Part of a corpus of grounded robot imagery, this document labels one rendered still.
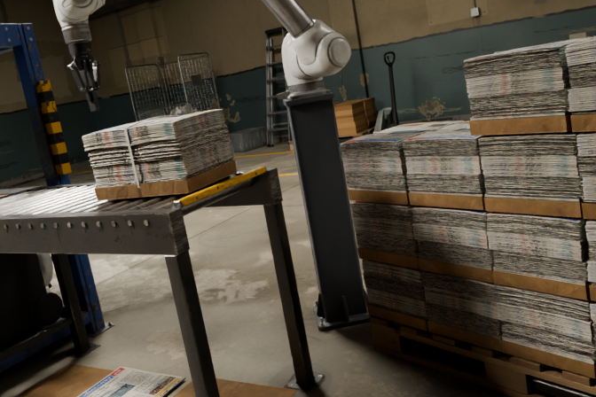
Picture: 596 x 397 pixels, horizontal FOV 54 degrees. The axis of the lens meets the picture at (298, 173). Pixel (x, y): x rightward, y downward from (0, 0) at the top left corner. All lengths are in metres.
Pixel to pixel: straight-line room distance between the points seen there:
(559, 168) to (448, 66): 7.16
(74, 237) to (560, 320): 1.44
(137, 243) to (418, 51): 7.53
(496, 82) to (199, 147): 0.90
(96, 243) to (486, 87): 1.22
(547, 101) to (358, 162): 0.74
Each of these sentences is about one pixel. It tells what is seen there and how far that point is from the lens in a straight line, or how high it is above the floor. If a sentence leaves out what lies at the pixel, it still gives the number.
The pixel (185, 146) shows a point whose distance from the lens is 1.82.
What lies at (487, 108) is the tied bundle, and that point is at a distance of 1.77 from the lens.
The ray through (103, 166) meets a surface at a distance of 2.01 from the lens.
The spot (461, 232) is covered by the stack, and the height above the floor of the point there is 0.53.
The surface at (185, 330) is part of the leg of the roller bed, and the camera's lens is 1.73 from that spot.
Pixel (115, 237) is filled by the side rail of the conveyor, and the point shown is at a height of 0.73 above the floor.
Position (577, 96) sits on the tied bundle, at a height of 0.93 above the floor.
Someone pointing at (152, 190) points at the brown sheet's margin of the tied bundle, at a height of 0.82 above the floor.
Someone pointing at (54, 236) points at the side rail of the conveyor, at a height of 0.74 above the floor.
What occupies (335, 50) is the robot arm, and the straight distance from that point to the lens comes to 2.25.
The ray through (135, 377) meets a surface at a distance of 2.62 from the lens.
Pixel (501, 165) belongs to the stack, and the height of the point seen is 0.75.
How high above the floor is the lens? 1.10
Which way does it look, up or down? 10 degrees down
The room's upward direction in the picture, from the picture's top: 10 degrees counter-clockwise
